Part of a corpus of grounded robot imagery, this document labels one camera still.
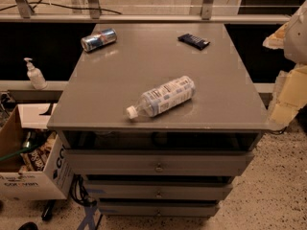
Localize cream flat gripper finger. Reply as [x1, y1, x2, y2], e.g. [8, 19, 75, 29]
[269, 64, 307, 127]

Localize blue silver redbull can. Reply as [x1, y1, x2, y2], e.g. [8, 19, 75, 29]
[81, 28, 117, 52]

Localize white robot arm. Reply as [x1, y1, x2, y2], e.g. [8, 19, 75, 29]
[263, 1, 307, 127]

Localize dark blue snack bar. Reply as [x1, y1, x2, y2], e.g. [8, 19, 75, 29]
[177, 34, 210, 51]

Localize clear plastic water bottle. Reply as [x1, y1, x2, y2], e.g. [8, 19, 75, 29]
[127, 76, 196, 119]

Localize grey drawer cabinet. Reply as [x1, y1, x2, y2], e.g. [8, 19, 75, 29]
[48, 23, 267, 217]

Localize white cardboard box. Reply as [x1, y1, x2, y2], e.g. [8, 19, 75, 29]
[0, 103, 73, 200]

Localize white pump sanitizer bottle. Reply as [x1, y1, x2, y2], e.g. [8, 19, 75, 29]
[24, 57, 47, 90]

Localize brown snack bag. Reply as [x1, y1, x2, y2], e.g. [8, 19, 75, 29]
[21, 131, 56, 172]

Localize black cable bundle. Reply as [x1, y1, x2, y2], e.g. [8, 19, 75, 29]
[69, 174, 98, 207]

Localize black floor cable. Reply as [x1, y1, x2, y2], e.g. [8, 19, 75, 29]
[0, 0, 123, 15]

